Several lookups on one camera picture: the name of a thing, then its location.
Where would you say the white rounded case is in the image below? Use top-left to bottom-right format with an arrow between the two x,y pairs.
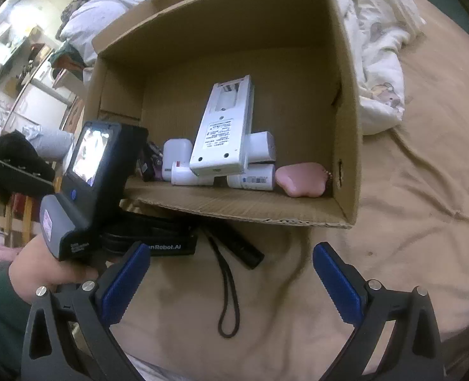
162,138 -> 193,182

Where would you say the small plain white bottle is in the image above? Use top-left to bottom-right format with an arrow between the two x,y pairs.
171,161 -> 215,186

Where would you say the white remote control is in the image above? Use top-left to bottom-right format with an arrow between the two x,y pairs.
189,75 -> 256,177

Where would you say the person's left forearm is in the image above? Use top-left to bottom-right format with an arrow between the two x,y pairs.
0,262 -> 35,381

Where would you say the black jacket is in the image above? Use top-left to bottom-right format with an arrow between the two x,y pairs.
0,131 -> 56,205

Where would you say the kitchen counter with cabinets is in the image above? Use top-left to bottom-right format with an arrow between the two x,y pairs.
4,63 -> 80,128

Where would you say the brown cardboard box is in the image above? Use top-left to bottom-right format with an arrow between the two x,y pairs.
84,0 -> 364,229

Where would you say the cream bear print blanket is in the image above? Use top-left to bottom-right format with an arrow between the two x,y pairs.
330,0 -> 426,136

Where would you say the teal headboard cushion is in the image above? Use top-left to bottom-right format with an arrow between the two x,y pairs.
411,0 -> 469,44

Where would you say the white bottle with red label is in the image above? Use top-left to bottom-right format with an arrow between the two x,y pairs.
227,164 -> 275,191

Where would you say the black flashlight with strap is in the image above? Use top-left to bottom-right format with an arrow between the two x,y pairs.
201,222 -> 265,338

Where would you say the pink cloud-shaped case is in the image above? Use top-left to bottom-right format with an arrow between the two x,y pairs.
276,162 -> 334,198

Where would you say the white charger plug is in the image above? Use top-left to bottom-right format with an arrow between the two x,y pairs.
247,131 -> 277,164

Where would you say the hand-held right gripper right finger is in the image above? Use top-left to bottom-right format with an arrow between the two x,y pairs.
313,242 -> 445,381

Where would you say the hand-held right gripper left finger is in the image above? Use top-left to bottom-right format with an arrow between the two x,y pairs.
20,241 -> 152,381

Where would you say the light blue duvet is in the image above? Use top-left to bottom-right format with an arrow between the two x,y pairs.
56,0 -> 172,44

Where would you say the person's left hand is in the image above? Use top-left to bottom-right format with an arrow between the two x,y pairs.
8,236 -> 100,306

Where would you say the wooden chair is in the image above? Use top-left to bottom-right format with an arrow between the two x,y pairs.
0,183 -> 37,247

